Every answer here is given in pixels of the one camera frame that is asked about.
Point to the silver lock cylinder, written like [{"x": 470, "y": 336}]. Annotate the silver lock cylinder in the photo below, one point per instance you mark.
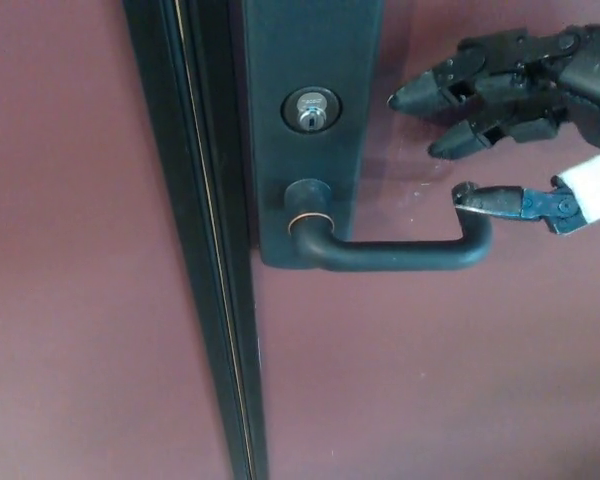
[{"x": 312, "y": 111}]

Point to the black door edge strip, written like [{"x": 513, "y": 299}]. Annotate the black door edge strip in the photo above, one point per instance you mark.
[{"x": 200, "y": 225}]

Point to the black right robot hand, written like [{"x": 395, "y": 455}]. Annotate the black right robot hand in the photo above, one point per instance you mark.
[{"x": 590, "y": 80}]

